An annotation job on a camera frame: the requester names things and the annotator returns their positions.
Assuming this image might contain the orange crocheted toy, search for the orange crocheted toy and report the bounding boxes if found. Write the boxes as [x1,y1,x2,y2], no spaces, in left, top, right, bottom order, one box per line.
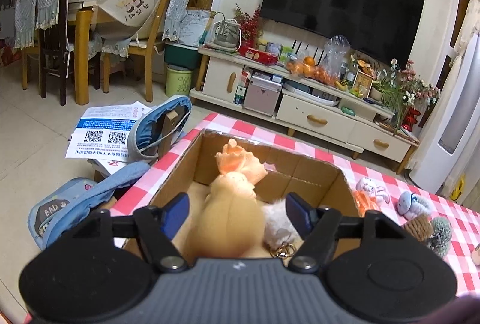
[215,138,269,184]

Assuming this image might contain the pink checkered tablecloth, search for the pink checkered tablecloth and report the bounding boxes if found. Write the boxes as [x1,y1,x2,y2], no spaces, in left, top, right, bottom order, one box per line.
[109,113,480,298]

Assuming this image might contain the yellow plush toy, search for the yellow plush toy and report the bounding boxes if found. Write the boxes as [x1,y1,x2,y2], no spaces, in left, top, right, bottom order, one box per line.
[185,172,265,259]

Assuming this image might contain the printed paper sheets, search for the printed paper sheets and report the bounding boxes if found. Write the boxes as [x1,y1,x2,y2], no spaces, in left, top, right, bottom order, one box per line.
[65,100,153,175]

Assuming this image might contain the white standing air conditioner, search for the white standing air conditioner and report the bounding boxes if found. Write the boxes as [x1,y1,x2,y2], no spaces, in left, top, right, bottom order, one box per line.
[408,31,480,198]

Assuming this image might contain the red berry branches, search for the red berry branches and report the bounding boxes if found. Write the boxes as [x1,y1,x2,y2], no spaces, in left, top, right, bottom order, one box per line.
[234,3,264,44]

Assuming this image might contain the white rabbit plush toy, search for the white rabbit plush toy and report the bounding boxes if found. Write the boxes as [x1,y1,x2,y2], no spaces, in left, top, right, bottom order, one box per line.
[355,176,391,205]

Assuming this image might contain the gold picture frame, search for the gold picture frame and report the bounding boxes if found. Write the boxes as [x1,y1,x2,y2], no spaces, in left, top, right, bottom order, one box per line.
[352,70,374,98]

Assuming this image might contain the wooden dining table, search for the wooden dining table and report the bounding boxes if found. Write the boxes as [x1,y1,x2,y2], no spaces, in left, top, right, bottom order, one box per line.
[67,0,115,106]

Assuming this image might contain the hanging paper sheets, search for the hanging paper sheets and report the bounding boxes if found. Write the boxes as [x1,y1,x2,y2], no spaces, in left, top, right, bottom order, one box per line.
[179,10,211,48]

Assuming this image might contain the dark wooden chair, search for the dark wooden chair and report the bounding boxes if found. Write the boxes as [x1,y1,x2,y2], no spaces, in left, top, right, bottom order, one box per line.
[35,0,73,107]

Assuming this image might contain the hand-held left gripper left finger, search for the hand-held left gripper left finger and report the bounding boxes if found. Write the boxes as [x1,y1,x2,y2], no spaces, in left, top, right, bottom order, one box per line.
[69,192,190,274]

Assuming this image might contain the blue bag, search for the blue bag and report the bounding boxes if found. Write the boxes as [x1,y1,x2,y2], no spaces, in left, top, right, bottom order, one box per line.
[128,95,193,160]

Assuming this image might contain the red vase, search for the red vase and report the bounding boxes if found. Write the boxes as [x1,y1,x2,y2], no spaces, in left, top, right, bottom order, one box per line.
[400,106,421,132]

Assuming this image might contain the green potted plant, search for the green potted plant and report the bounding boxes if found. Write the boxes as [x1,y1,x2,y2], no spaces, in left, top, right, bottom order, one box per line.
[370,78,410,130]

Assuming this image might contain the cream television cabinet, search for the cream television cabinet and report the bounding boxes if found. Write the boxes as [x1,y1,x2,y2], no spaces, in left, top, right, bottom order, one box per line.
[189,46,419,175]

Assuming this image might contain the pile of oranges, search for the pile of oranges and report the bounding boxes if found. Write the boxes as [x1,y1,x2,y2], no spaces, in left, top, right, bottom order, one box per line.
[285,56,339,87]

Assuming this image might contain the beige tote bag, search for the beige tote bag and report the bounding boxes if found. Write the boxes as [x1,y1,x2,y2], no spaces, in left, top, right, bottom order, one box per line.
[93,0,168,44]

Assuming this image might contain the dark green storage box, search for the dark green storage box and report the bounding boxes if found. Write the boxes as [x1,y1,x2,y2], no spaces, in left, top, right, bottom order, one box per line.
[164,42,202,71]

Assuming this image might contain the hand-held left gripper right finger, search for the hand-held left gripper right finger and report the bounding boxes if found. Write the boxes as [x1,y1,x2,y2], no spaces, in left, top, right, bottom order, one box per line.
[286,192,406,274]

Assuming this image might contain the white oval tray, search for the white oval tray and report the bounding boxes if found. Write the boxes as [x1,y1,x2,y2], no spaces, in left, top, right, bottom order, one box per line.
[282,82,341,108]

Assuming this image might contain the clear plastic bag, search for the clear plastic bag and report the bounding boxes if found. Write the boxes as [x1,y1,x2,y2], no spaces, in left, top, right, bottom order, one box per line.
[320,34,352,85]

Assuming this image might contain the blue printed backpack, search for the blue printed backpack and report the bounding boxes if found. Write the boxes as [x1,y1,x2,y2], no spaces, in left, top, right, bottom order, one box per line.
[28,160,151,250]

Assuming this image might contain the blue plush toy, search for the blue plush toy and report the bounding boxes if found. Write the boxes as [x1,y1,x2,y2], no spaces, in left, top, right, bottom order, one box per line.
[397,191,434,222]

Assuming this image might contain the pink storage case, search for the pink storage case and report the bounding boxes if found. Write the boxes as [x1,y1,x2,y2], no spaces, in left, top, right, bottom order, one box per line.
[243,74,283,118]

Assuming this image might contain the cardboard box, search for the cardboard box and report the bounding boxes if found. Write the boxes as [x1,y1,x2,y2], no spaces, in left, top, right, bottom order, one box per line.
[110,129,361,266]

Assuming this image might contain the artificial flower bouquet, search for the artificial flower bouquet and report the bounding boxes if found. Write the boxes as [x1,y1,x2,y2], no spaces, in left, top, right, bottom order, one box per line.
[389,59,442,108]

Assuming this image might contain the light green trash bin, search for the light green trash bin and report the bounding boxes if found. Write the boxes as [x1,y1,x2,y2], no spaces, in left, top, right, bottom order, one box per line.
[164,65,194,98]

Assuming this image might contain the white fluffy plush toy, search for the white fluffy plush toy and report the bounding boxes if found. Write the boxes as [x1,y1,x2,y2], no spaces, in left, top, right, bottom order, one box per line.
[262,201,302,260]

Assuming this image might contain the bright orange knitted toy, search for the bright orange knitted toy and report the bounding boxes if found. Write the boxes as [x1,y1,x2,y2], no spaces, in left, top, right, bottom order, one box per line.
[352,191,376,218]

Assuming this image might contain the wooden chair with lace cover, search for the wooden chair with lace cover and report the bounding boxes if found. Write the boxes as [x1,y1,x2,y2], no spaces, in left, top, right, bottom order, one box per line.
[102,0,193,104]

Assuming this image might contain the red flat box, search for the red flat box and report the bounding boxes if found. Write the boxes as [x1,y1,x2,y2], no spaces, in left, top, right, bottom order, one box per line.
[238,46,279,66]

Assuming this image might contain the glass kettle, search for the glass kettle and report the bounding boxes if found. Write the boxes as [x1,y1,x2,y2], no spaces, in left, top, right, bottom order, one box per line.
[209,18,243,52]

